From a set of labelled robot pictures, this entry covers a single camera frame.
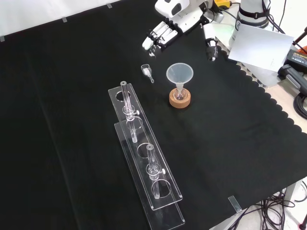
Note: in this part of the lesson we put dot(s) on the black red tripod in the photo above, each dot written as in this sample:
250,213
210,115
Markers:
299,39

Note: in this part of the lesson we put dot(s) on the black power adapter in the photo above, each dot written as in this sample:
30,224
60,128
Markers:
297,58

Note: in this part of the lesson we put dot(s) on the clear glass weighing funnel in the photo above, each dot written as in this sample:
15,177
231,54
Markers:
145,70

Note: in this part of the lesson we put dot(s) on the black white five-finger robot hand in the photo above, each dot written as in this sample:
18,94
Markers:
189,20

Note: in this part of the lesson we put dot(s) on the small round-bottom glass flask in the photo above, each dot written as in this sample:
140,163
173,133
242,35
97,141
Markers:
180,95

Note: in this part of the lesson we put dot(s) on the translucent plastic funnel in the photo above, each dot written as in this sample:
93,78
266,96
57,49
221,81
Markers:
180,73

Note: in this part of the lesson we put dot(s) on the clear acrylic funnel stand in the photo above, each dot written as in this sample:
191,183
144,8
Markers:
140,137

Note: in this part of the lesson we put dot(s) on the clear cloth clip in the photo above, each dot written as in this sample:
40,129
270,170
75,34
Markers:
65,19
109,5
235,204
2,39

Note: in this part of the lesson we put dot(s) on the white pale board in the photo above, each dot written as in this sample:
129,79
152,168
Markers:
261,48

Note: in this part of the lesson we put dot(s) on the black bench cloth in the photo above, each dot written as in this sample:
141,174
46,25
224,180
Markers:
72,95

